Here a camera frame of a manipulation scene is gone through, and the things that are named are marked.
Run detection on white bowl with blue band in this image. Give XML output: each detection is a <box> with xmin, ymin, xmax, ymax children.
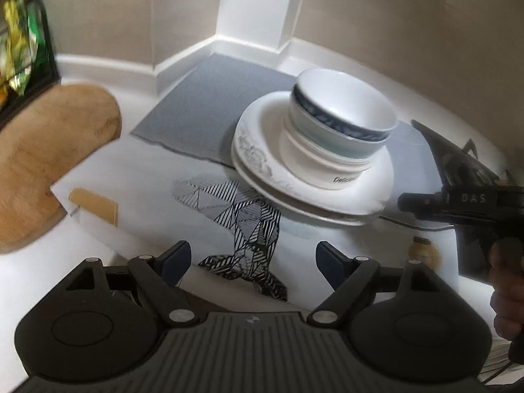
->
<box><xmin>291</xmin><ymin>68</ymin><xmax>399</xmax><ymax>145</ymax></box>

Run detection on white cloth with geometric print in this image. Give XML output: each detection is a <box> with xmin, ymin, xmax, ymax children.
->
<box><xmin>65</xmin><ymin>147</ymin><xmax>463</xmax><ymax>312</ymax></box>

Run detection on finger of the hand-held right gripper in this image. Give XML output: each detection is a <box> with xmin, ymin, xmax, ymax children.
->
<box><xmin>410</xmin><ymin>120</ymin><xmax>498</xmax><ymax>192</ymax></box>

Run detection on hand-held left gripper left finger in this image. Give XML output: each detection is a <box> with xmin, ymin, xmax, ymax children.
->
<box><xmin>65</xmin><ymin>241</ymin><xmax>196</xmax><ymax>326</ymax></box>

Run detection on person's right hand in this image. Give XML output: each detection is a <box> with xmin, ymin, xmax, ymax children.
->
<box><xmin>488</xmin><ymin>237</ymin><xmax>524</xmax><ymax>342</ymax></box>

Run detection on white oval floral plate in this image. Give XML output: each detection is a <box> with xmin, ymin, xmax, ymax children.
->
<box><xmin>235</xmin><ymin>164</ymin><xmax>383</xmax><ymax>227</ymax></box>

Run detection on plain beige bowl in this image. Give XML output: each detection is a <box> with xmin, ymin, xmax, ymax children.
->
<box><xmin>284</xmin><ymin>125</ymin><xmax>375</xmax><ymax>168</ymax></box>

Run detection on grey dish mat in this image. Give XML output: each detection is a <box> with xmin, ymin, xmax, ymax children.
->
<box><xmin>131</xmin><ymin>52</ymin><xmax>437</xmax><ymax>197</ymax></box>

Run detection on green and yellow snack packets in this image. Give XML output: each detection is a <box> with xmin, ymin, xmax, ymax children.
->
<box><xmin>0</xmin><ymin>0</ymin><xmax>47</xmax><ymax>95</ymax></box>

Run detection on black wire rack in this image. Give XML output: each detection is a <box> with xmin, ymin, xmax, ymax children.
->
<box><xmin>0</xmin><ymin>0</ymin><xmax>60</xmax><ymax>132</ymax></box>

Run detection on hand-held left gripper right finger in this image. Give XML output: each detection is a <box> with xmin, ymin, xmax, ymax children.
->
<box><xmin>307</xmin><ymin>241</ymin><xmax>449</xmax><ymax>328</ymax></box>

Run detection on wooden cutting board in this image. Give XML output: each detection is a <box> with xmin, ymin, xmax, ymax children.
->
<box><xmin>0</xmin><ymin>84</ymin><xmax>122</xmax><ymax>254</ymax></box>

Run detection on beige bowl with dark print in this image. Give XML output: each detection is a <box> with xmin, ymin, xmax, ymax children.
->
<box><xmin>282</xmin><ymin>131</ymin><xmax>374</xmax><ymax>191</ymax></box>

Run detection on white square floral plate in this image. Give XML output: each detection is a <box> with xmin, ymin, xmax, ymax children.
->
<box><xmin>231</xmin><ymin>91</ymin><xmax>396</xmax><ymax>217</ymax></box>

